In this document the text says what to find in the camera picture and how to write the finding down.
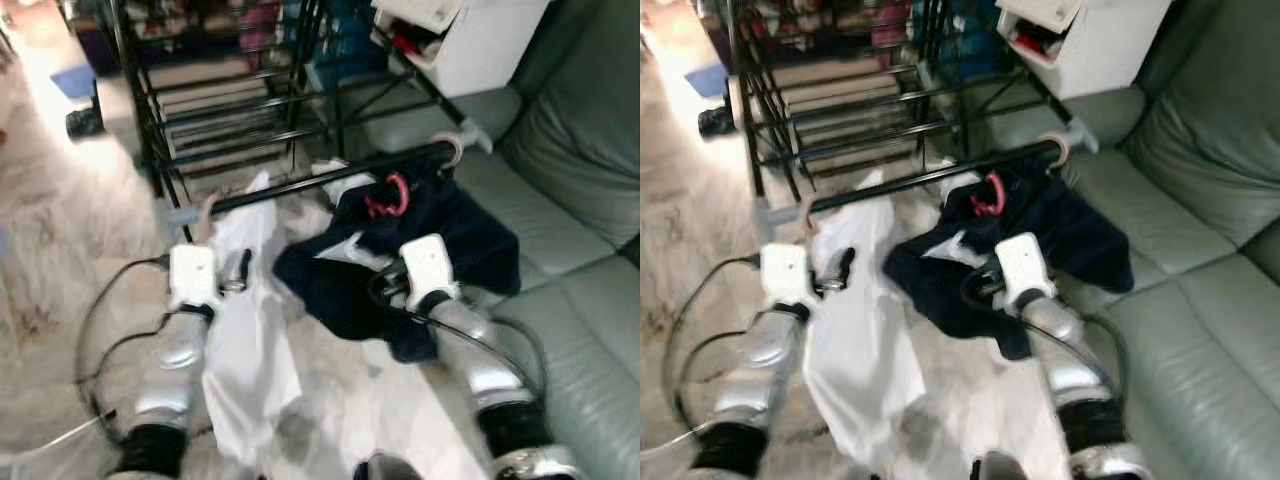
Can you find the magenta clothing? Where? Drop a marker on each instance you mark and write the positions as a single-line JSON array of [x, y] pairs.
[[262, 30], [892, 30]]

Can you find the grey-green leather sofa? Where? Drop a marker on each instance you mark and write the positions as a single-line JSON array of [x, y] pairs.
[[590, 350], [1200, 350]]

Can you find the navy and white jacket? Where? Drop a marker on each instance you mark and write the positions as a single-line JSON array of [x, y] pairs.
[[340, 290], [940, 290]]

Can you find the blue floor mat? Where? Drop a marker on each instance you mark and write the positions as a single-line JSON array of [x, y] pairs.
[[72, 82], [707, 82]]

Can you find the red plastic hanger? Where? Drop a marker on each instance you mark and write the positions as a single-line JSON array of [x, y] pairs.
[[403, 195], [999, 195]]

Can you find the blue storage bin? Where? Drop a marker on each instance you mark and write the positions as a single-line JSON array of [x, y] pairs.
[[345, 50], [960, 40]]

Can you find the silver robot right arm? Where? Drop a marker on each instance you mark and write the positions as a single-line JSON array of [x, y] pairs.
[[1060, 340], [475, 345]]

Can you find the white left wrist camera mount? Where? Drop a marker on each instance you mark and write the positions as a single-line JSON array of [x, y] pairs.
[[783, 272], [192, 272]]

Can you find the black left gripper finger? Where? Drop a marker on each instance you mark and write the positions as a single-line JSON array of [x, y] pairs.
[[848, 262], [244, 264]]

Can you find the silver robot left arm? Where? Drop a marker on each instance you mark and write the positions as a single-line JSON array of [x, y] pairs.
[[765, 350], [175, 350]]

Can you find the grey robot right leg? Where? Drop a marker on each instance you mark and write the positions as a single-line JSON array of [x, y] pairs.
[[1000, 470], [388, 470]]

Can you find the white shirt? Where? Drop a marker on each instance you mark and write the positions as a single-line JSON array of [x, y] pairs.
[[250, 340], [860, 350]]

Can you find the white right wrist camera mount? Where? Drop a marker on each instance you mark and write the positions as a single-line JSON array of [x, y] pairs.
[[1025, 265], [430, 265]]

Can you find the red cloth in cabinet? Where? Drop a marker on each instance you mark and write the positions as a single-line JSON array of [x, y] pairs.
[[1030, 45], [405, 45]]

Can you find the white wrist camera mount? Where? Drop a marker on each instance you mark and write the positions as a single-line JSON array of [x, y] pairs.
[[192, 272], [430, 265], [783, 272], [1025, 265]]

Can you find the black metal drying rack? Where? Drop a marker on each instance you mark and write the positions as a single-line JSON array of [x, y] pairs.
[[300, 184], [900, 185]]

